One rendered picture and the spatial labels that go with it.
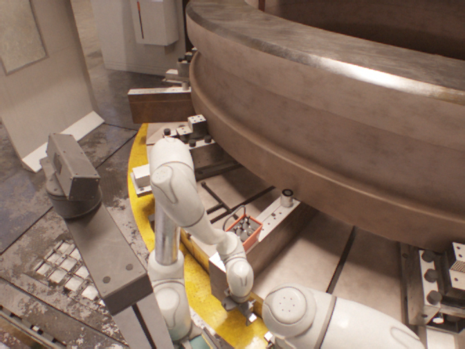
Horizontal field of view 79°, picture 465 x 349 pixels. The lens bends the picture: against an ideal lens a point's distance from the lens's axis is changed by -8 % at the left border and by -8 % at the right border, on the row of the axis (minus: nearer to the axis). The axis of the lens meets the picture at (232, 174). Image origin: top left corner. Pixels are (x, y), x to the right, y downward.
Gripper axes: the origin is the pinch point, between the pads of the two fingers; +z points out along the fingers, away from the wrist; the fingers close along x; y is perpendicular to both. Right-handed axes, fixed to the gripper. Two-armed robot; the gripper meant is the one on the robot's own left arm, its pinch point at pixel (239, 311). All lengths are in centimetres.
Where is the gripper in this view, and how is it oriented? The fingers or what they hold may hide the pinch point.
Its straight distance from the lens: 158.5
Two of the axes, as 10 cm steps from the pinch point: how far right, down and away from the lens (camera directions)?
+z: 0.0, 7.8, 6.3
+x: -6.2, -4.9, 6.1
